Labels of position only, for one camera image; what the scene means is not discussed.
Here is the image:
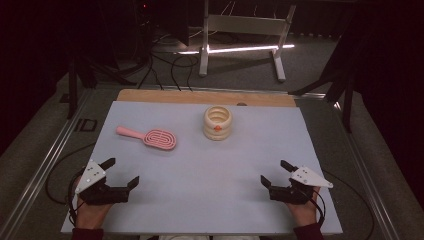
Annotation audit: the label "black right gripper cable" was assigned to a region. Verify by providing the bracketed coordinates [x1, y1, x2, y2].
[311, 169, 375, 240]

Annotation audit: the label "aluminium frame rail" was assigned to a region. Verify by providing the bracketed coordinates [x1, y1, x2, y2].
[0, 88, 95, 240]
[333, 99, 403, 240]

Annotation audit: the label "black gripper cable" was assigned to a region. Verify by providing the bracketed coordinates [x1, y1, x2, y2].
[45, 142, 98, 228]
[311, 169, 375, 240]

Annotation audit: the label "cream ribbed round cup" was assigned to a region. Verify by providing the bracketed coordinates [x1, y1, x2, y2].
[202, 105, 233, 142]

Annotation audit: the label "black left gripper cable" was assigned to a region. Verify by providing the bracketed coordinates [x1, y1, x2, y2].
[45, 142, 98, 228]

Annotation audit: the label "black tripod stand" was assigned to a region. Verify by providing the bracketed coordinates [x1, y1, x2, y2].
[288, 33, 359, 134]
[64, 49, 138, 120]

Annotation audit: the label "white metal stand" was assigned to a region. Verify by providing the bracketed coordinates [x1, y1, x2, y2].
[198, 0, 297, 83]

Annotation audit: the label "pink hairbrush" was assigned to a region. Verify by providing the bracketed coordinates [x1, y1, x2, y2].
[115, 125, 178, 151]

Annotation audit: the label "bright light strip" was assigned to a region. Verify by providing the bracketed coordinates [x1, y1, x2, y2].
[176, 43, 296, 56]

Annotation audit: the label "black floor cables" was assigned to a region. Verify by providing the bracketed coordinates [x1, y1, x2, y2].
[137, 53, 201, 92]

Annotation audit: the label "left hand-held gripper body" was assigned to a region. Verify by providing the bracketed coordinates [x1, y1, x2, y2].
[73, 159, 132, 207]

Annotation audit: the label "pale blue table sheet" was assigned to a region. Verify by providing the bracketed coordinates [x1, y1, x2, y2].
[60, 100, 344, 235]

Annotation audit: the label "person's left hand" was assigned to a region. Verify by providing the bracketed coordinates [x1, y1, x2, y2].
[74, 194, 114, 231]

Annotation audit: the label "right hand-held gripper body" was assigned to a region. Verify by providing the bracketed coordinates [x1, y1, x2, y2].
[268, 166, 334, 206]

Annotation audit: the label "person's right hand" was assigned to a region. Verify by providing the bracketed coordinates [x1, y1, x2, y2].
[285, 187, 322, 229]

